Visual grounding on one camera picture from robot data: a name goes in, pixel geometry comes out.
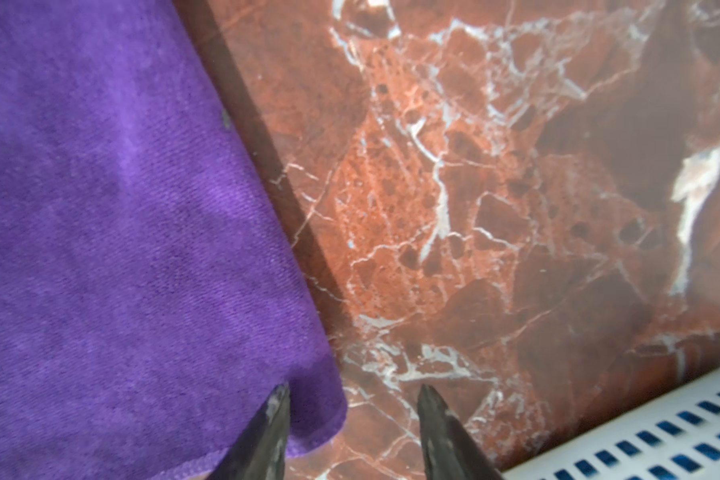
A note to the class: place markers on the purple towel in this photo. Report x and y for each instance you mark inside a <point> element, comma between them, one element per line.
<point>149,298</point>

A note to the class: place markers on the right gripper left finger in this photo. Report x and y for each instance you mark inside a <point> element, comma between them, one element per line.
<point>259,453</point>

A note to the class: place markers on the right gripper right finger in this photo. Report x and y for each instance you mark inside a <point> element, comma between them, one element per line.
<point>449,452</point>

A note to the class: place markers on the white plastic basket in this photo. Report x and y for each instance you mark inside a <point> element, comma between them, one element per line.
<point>674,436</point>

